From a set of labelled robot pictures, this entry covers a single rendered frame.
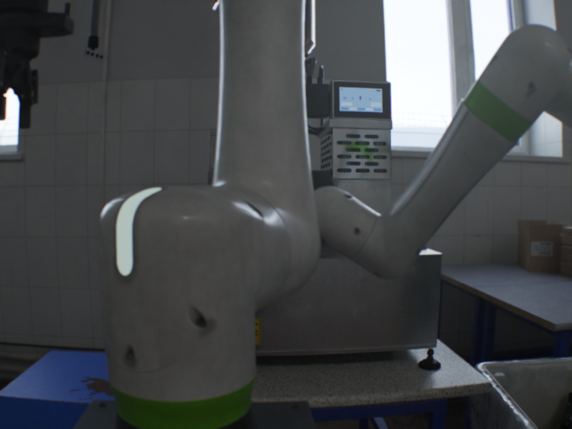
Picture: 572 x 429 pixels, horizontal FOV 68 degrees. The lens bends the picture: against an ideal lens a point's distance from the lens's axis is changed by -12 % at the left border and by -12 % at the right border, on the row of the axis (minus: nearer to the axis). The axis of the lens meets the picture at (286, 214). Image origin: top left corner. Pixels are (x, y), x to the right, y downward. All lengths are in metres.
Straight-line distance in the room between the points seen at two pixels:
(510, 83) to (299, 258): 0.44
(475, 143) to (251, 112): 0.40
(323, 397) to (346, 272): 0.28
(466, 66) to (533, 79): 2.79
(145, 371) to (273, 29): 0.36
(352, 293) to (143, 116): 1.97
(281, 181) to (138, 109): 2.35
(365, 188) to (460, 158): 0.55
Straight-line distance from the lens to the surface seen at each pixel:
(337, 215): 0.84
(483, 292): 2.09
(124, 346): 0.37
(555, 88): 0.78
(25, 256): 3.05
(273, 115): 0.50
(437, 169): 0.81
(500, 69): 0.77
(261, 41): 0.52
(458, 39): 3.57
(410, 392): 1.05
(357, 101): 1.31
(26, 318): 3.13
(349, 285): 1.09
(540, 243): 2.66
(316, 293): 1.08
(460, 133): 0.79
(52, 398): 1.43
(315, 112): 1.31
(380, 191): 1.31
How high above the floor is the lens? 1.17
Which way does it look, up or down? 3 degrees down
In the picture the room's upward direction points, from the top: straight up
